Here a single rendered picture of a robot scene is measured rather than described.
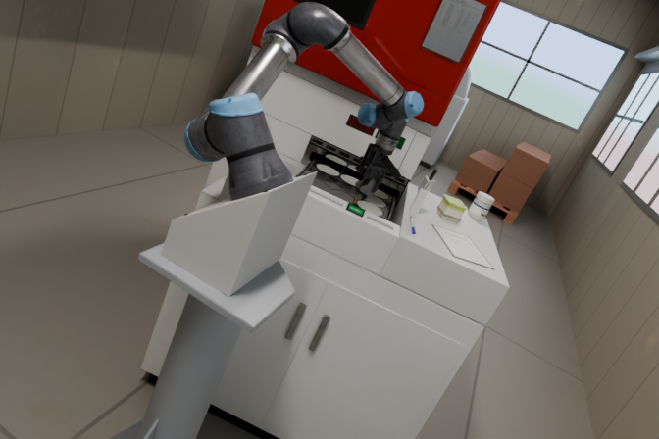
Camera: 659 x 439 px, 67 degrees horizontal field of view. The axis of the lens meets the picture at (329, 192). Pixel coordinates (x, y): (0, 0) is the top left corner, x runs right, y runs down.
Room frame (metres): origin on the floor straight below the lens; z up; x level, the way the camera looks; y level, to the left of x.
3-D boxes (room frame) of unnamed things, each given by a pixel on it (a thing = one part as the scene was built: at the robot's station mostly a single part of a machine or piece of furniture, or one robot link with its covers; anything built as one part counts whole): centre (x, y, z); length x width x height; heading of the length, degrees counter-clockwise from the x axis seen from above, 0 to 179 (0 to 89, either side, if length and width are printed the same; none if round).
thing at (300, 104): (2.02, 0.12, 1.02); 0.81 x 0.03 x 0.40; 86
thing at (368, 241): (1.43, 0.03, 0.89); 0.55 x 0.09 x 0.14; 86
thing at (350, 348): (1.68, -0.13, 0.41); 0.96 x 0.64 x 0.82; 86
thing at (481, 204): (1.92, -0.57, 1.01); 0.07 x 0.07 x 0.10
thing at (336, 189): (1.79, -0.06, 0.90); 0.34 x 0.34 x 0.01; 86
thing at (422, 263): (1.66, -0.44, 0.89); 0.62 x 0.35 x 0.14; 176
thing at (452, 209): (1.75, -0.43, 1.00); 0.07 x 0.07 x 0.07; 13
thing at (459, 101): (7.28, -0.89, 0.77); 0.79 x 0.70 x 1.54; 75
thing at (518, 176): (6.62, -2.00, 0.43); 1.40 x 0.99 x 0.86; 165
